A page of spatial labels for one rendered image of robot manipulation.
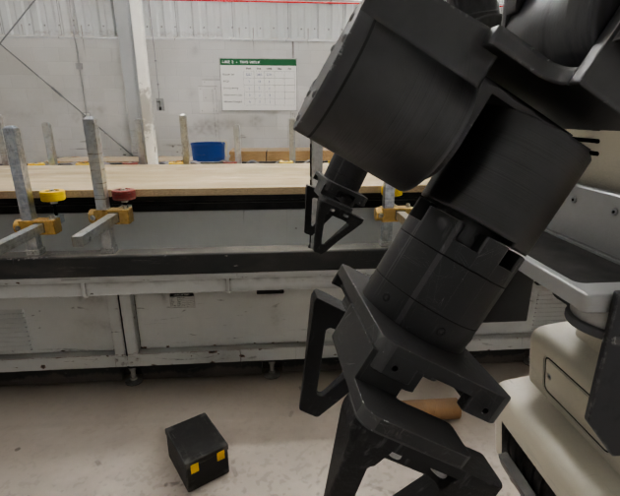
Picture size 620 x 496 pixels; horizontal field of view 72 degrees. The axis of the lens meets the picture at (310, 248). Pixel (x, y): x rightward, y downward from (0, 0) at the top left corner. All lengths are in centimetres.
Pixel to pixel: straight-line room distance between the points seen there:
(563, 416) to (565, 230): 24
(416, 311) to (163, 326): 185
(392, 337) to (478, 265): 5
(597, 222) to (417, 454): 40
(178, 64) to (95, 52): 145
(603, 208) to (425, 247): 35
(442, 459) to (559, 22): 18
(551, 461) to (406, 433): 47
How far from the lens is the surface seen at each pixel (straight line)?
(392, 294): 20
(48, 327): 218
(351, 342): 19
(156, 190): 172
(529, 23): 24
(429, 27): 19
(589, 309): 41
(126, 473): 177
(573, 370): 62
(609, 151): 56
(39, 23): 965
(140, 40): 256
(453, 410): 188
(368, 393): 17
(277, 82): 864
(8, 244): 154
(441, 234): 20
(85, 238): 136
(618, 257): 51
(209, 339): 201
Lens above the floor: 118
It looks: 18 degrees down
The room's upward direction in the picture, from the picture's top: straight up
